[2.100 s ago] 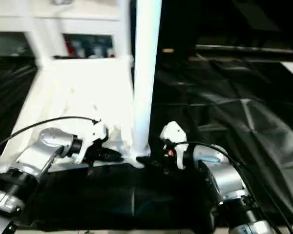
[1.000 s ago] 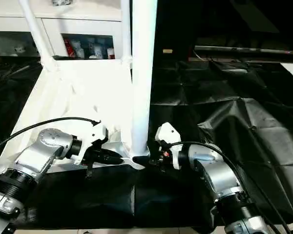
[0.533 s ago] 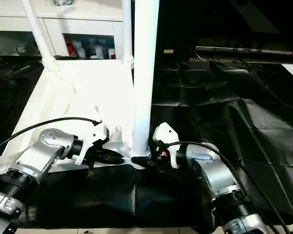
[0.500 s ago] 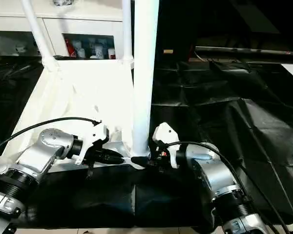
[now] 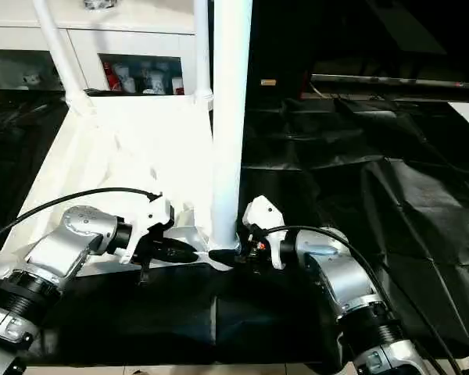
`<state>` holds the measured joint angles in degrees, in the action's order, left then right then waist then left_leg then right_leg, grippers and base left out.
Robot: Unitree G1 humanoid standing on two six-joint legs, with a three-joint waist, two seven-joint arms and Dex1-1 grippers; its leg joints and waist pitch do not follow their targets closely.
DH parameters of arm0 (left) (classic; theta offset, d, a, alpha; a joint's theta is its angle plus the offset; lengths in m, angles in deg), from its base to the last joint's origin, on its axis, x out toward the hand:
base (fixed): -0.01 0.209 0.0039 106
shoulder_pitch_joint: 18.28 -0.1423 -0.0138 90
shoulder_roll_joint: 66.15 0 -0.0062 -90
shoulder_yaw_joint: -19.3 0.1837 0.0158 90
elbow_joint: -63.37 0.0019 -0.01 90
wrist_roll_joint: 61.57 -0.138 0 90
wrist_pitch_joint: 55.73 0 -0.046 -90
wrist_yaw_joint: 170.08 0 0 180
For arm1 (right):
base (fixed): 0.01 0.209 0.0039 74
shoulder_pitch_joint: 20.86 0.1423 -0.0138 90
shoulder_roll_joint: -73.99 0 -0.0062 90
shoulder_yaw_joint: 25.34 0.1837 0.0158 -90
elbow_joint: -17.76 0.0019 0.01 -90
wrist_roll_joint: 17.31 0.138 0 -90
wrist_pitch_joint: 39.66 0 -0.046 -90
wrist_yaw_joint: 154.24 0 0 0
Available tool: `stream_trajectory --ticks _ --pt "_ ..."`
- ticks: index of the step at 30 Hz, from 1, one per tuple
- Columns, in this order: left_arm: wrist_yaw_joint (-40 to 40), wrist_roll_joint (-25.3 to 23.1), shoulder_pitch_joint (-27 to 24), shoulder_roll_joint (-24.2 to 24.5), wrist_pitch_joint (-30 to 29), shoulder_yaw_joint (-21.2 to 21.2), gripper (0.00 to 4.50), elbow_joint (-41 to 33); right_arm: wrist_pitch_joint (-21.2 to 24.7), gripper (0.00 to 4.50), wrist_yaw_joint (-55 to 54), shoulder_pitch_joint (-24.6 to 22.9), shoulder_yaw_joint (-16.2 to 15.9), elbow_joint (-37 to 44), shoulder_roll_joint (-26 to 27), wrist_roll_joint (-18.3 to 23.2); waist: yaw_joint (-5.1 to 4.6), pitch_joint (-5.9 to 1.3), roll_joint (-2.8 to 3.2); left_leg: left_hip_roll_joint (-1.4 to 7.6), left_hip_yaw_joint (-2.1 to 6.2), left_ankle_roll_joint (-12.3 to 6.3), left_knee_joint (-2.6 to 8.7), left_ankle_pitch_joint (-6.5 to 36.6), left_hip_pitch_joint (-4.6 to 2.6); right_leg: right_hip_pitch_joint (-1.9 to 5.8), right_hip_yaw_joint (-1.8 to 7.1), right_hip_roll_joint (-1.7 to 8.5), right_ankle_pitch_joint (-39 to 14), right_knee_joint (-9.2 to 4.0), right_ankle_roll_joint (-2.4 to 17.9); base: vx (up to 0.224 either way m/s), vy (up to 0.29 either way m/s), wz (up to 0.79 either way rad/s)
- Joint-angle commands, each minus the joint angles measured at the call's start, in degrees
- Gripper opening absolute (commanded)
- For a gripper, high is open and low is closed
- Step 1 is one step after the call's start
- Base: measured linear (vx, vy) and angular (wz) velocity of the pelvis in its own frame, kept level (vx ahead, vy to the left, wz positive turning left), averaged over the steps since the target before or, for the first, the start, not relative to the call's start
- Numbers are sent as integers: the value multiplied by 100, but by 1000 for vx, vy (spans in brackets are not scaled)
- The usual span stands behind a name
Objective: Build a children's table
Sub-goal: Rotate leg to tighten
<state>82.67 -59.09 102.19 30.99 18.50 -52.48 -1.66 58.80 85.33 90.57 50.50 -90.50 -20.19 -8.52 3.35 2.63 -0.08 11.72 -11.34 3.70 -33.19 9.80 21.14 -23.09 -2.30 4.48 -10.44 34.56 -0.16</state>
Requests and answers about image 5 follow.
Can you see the white plastic table top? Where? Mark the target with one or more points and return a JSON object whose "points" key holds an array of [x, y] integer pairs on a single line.
{"points": [[140, 156]]}

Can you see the black glossy mat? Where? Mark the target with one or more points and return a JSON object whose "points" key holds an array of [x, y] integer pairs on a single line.
{"points": [[375, 176]]}

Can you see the small white jar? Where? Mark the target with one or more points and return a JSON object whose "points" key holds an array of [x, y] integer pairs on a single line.
{"points": [[177, 86]]}

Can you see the small white cup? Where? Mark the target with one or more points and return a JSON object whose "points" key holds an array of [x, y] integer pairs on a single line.
{"points": [[129, 84]]}

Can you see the small gold label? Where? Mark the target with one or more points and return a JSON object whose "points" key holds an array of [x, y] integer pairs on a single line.
{"points": [[269, 83]]}

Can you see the patterned white jar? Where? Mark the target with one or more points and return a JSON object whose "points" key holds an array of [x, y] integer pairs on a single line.
{"points": [[155, 82]]}

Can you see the red packet in cabinet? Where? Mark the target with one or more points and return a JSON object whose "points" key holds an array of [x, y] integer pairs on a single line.
{"points": [[108, 78]]}

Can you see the white cabinet with glass doors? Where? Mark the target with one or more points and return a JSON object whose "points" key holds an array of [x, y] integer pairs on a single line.
{"points": [[140, 39]]}

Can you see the black long pole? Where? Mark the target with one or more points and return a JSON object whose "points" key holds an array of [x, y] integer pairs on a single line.
{"points": [[394, 81]]}

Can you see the black backdrop cloth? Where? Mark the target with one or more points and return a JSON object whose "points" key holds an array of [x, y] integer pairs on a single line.
{"points": [[355, 35]]}

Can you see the grey ornament on cabinet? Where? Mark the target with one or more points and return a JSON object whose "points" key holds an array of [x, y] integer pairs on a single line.
{"points": [[101, 4]]}

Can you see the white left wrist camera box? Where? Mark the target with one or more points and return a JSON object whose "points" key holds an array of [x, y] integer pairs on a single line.
{"points": [[152, 215]]}

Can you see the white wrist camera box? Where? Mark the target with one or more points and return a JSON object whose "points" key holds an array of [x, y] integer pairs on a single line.
{"points": [[263, 213], [152, 215]]}

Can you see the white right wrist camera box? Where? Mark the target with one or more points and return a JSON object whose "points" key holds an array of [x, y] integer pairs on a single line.
{"points": [[263, 213]]}

